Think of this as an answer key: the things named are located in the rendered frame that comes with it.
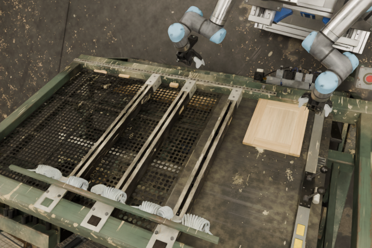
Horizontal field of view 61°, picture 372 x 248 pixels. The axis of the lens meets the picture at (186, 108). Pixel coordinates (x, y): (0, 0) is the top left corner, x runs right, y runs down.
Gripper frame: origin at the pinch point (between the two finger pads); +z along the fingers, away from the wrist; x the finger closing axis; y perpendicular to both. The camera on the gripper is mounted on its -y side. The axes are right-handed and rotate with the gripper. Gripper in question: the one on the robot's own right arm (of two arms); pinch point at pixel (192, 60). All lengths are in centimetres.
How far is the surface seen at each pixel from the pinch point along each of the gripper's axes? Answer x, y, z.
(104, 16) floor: -163, -63, 115
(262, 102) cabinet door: 39, -3, 43
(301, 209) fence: 78, 52, 2
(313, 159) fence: 77, 25, 18
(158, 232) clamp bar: 26, 86, -18
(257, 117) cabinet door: 40, 10, 35
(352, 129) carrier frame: 96, -9, 55
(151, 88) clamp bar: -35, 14, 40
